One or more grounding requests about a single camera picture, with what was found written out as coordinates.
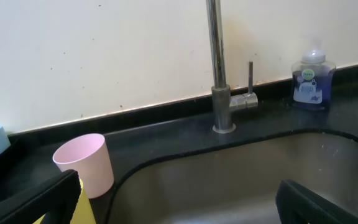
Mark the steel tap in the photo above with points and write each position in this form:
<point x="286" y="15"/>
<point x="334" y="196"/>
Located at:
<point x="221" y="102"/>

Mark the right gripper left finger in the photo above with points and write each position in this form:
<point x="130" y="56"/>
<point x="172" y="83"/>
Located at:
<point x="26" y="202"/>

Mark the pink cup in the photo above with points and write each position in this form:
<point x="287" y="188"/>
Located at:
<point x="89" y="165"/>

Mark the blue soap bottle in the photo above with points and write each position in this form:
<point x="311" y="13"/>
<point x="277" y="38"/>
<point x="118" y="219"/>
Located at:
<point x="312" y="90"/>

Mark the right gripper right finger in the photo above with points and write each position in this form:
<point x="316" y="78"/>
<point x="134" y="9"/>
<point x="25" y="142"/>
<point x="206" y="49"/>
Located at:
<point x="303" y="205"/>

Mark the steel sink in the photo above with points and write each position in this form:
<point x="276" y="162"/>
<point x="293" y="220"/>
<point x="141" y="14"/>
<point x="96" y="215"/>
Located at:
<point x="228" y="174"/>

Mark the yellow cup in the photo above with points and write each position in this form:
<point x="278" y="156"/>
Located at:
<point x="84" y="208"/>

